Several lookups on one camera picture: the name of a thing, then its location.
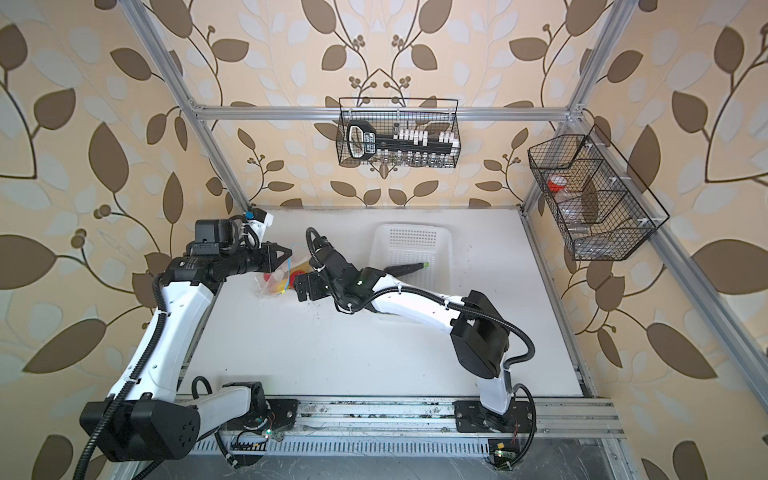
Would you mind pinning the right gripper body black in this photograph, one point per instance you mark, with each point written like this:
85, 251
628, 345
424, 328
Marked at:
319, 288

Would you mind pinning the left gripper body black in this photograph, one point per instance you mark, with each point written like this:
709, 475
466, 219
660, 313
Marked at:
245, 259

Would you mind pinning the clear zip top bag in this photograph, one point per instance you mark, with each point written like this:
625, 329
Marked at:
275, 283

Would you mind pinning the red apple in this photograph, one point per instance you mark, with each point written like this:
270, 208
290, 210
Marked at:
294, 277

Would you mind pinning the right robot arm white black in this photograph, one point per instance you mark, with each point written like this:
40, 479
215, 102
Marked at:
486, 345

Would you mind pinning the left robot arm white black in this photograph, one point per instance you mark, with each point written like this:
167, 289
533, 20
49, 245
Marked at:
141, 419

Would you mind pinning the dark purple eggplant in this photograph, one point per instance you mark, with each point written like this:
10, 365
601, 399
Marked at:
405, 269

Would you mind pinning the white plastic perforated basket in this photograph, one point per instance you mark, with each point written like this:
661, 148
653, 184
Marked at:
404, 244

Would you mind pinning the black white tool in basket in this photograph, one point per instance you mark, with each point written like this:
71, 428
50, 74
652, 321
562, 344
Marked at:
362, 140

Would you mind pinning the red capped bottle in basket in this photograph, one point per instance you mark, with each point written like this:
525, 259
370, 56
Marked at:
557, 184

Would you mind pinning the aluminium frame rail front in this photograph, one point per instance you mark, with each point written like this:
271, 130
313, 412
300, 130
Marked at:
388, 416

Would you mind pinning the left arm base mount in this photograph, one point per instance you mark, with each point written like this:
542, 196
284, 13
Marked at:
243, 441

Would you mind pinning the black wire basket back wall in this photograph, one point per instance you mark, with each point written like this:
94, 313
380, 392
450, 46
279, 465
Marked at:
433, 113

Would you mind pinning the black wire basket wall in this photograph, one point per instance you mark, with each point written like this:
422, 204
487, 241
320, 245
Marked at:
607, 211
433, 113

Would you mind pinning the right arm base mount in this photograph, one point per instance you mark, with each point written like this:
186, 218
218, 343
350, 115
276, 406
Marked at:
518, 426

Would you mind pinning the black wire basket right wall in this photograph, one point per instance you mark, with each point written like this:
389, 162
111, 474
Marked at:
607, 211

